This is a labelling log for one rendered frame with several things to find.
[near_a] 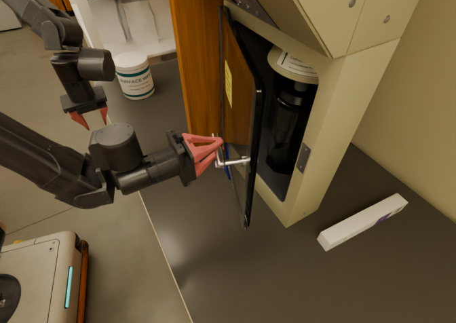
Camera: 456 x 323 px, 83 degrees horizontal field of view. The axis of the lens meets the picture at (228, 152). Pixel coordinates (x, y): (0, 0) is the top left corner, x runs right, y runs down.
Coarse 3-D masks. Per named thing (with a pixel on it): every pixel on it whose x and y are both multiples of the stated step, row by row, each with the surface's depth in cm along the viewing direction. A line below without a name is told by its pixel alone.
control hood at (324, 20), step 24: (264, 0) 30; (288, 0) 25; (312, 0) 24; (336, 0) 26; (360, 0) 28; (288, 24) 32; (312, 24) 27; (336, 24) 28; (312, 48) 33; (336, 48) 31
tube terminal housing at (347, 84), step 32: (224, 0) 53; (384, 0) 30; (416, 0) 33; (256, 32) 47; (384, 32) 34; (320, 64) 37; (352, 64) 35; (384, 64) 39; (320, 96) 39; (352, 96) 40; (320, 128) 42; (352, 128) 48; (320, 160) 50; (288, 192) 59; (320, 192) 62; (288, 224) 66
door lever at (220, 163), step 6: (216, 132) 53; (216, 150) 49; (222, 150) 50; (216, 156) 48; (222, 156) 48; (240, 156) 49; (216, 162) 48; (222, 162) 47; (228, 162) 48; (234, 162) 48; (240, 162) 48
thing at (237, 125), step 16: (224, 16) 49; (224, 32) 52; (224, 48) 54; (240, 48) 39; (224, 64) 57; (240, 64) 40; (224, 80) 60; (240, 80) 41; (256, 80) 33; (224, 96) 64; (240, 96) 43; (256, 96) 33; (224, 112) 68; (240, 112) 45; (256, 112) 35; (224, 128) 72; (240, 128) 47; (256, 128) 37; (224, 144) 78; (240, 144) 49; (240, 176) 54; (240, 192) 57; (240, 208) 60
